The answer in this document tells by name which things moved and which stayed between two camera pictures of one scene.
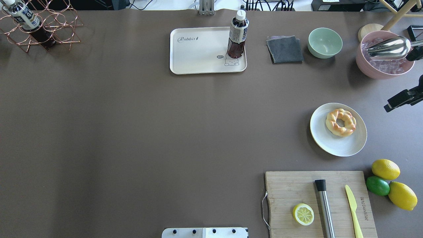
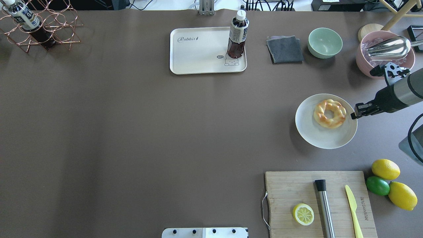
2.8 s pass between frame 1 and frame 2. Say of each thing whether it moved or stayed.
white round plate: moved
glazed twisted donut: moved
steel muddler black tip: stayed
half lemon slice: stayed
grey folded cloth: stayed
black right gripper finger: moved
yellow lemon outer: stayed
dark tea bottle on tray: stayed
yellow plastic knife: stayed
